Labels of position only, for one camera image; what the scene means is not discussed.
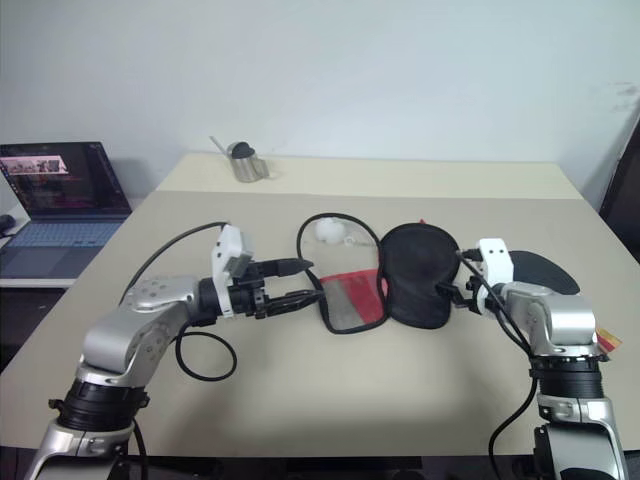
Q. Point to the blue open laptop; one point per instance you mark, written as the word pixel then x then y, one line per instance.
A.
pixel 65 235

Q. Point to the black chair at right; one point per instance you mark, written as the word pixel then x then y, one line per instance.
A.
pixel 625 200

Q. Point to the black heart-shaped object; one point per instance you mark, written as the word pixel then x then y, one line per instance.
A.
pixel 244 150

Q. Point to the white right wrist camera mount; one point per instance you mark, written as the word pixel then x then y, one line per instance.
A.
pixel 495 260

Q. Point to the black computer mouse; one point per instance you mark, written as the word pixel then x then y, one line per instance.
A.
pixel 6 224

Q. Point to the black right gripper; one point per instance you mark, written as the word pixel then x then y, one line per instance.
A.
pixel 475 292

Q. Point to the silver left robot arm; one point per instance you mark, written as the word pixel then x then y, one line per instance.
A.
pixel 150 295

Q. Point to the white table tennis ball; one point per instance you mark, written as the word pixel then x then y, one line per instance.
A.
pixel 328 231

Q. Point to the red yellow tag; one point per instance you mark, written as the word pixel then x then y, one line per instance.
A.
pixel 610 342

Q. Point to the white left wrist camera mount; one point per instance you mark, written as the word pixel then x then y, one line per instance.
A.
pixel 230 242

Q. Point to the black red paddle case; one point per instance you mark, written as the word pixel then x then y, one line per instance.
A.
pixel 420 270

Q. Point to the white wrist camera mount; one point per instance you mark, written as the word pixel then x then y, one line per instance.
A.
pixel 230 242
pixel 495 260

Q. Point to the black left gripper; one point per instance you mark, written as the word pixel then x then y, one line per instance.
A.
pixel 250 295

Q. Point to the thin metal stick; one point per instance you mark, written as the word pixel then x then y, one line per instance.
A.
pixel 220 145

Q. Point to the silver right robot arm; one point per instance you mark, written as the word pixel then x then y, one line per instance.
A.
pixel 565 315

